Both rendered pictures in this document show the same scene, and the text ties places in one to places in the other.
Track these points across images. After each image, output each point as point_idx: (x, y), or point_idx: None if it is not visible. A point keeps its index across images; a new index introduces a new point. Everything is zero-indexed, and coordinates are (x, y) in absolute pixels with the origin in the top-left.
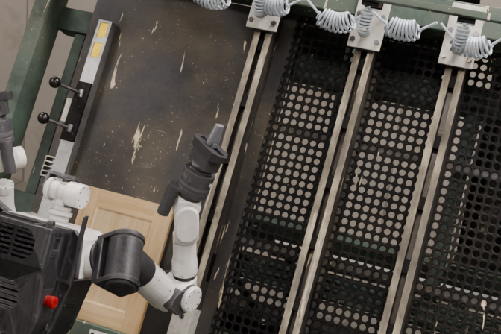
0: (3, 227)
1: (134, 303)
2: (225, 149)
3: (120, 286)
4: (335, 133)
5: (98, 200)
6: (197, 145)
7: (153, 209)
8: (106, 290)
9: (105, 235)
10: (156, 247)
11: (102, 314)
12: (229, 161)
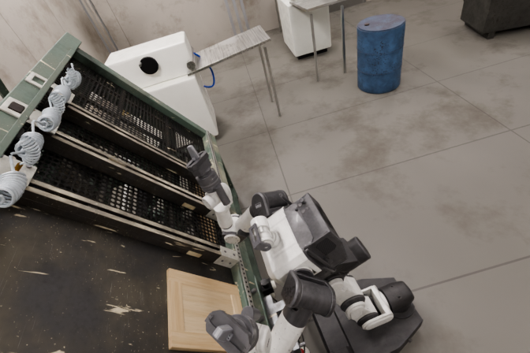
0: (325, 220)
1: (225, 288)
2: (132, 222)
3: None
4: (113, 162)
5: (180, 330)
6: (200, 163)
7: (173, 282)
8: (226, 310)
9: (268, 206)
10: (194, 278)
11: (237, 309)
12: (139, 221)
